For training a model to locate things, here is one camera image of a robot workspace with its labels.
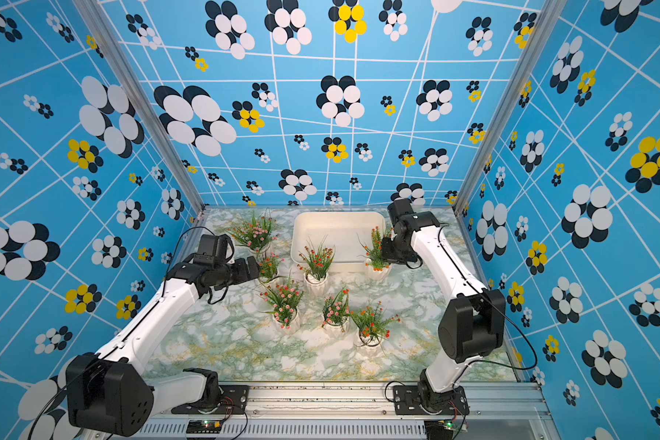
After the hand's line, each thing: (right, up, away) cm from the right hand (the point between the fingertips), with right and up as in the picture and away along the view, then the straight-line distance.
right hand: (394, 256), depth 85 cm
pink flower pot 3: (-19, -18, -8) cm, 27 cm away
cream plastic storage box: (-17, +9, +28) cm, 33 cm away
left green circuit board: (-54, -44, -13) cm, 71 cm away
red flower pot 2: (-7, -20, -4) cm, 22 cm away
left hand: (-45, -4, -1) cm, 45 cm away
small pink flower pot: (-40, -4, +1) cm, 40 cm away
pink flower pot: (-45, +6, +6) cm, 46 cm away
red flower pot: (-25, -3, +1) cm, 25 cm away
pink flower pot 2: (-33, -11, -8) cm, 36 cm away
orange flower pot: (-7, -2, -8) cm, 10 cm away
